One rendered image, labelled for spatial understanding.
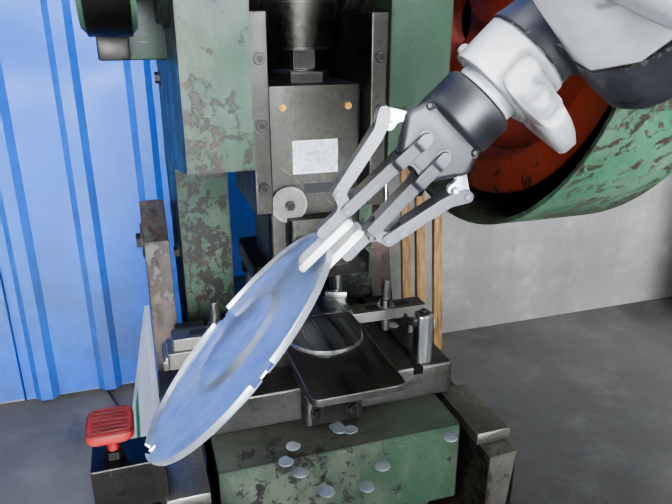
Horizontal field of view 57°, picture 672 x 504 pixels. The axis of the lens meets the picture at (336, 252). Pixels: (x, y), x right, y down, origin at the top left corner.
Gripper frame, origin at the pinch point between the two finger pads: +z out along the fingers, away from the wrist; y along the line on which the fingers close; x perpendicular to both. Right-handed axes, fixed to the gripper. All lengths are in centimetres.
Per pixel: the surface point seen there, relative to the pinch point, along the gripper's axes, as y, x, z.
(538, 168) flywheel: -24.1, -34.0, -23.8
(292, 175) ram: 2.6, -34.3, 3.2
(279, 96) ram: 11.9, -33.9, -4.1
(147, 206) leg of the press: 15, -71, 36
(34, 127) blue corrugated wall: 55, -138, 65
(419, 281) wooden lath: -71, -140, 18
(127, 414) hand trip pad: -0.8, -14.2, 39.0
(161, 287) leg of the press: 2, -60, 43
